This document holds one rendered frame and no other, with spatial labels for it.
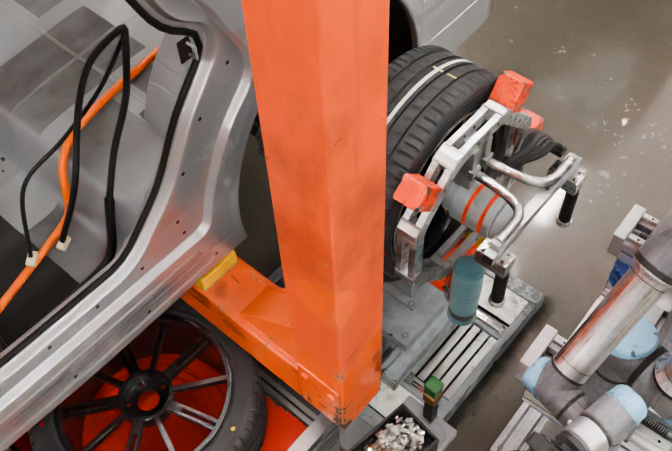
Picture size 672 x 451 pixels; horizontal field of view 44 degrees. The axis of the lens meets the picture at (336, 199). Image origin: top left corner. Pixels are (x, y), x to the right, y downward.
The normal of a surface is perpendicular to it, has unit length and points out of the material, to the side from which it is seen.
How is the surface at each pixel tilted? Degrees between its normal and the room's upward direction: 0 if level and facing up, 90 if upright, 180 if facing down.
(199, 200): 90
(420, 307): 0
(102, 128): 6
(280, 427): 0
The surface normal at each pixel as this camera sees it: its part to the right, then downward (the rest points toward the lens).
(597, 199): -0.04, -0.62
